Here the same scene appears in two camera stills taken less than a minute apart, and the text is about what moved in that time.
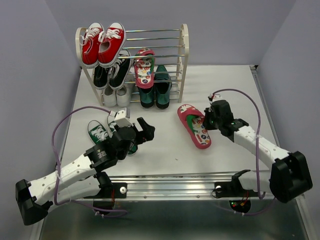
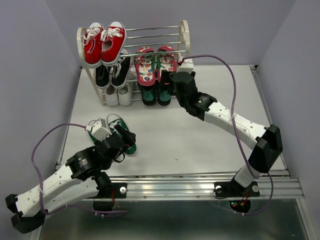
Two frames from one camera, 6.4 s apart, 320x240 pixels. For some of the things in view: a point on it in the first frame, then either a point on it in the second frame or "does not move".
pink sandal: (144, 66) does not move
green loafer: (147, 96) does not move
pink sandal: (192, 120) to (166, 60)
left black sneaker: (101, 77) does not move
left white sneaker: (109, 96) does not move
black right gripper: (207, 112) to (165, 79)
